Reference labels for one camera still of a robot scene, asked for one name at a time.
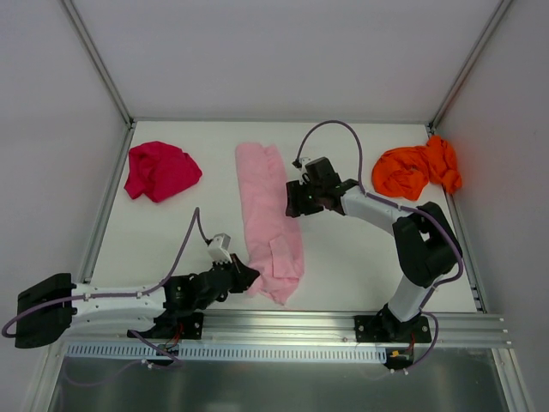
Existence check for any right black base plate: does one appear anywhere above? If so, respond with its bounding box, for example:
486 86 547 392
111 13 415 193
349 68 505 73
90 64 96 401
353 307 432 343

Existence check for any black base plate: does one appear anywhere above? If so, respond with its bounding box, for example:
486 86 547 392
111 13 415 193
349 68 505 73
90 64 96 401
353 307 432 343
136 312 204 340

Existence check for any left aluminium frame post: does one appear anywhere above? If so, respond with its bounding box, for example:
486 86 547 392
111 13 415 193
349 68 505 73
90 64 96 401
59 0 136 128

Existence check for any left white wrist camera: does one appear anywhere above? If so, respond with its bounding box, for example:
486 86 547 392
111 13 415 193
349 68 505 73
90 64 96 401
207 233 231 264

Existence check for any white slotted cable duct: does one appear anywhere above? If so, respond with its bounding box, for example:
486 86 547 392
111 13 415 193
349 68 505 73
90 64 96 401
65 342 387 365

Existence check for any magenta t shirt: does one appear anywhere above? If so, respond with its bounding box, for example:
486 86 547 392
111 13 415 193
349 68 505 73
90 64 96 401
124 141 202 203

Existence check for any aluminium frame post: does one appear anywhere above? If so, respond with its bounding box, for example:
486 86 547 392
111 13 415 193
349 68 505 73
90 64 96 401
59 0 136 128
426 0 515 133

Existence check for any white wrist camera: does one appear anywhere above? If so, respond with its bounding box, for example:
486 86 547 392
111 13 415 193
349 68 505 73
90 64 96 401
293 157 311 184
207 233 231 264

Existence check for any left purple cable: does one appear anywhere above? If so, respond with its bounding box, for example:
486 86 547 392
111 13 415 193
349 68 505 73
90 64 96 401
1 207 215 370

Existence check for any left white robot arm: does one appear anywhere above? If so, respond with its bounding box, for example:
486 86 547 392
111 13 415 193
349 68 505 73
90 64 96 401
2 255 260 349

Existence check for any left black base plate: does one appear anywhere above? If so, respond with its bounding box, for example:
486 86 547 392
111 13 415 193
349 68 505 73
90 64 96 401
136 312 204 340

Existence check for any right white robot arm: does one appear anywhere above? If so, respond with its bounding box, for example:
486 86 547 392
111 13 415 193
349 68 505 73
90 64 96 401
286 157 464 341

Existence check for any front aluminium rail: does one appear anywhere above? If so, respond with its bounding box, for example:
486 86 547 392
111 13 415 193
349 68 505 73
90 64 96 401
57 309 513 348

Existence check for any pink t shirt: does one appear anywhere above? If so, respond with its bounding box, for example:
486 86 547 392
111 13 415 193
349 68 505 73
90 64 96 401
235 142 305 306

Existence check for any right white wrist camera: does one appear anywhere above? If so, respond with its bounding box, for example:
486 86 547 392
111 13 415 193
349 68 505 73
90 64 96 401
293 157 311 184

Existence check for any right aluminium frame post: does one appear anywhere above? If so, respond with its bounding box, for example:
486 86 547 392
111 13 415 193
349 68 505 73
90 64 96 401
426 0 515 133

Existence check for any orange t shirt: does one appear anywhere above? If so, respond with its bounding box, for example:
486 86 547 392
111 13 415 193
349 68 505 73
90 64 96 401
371 135 462 201

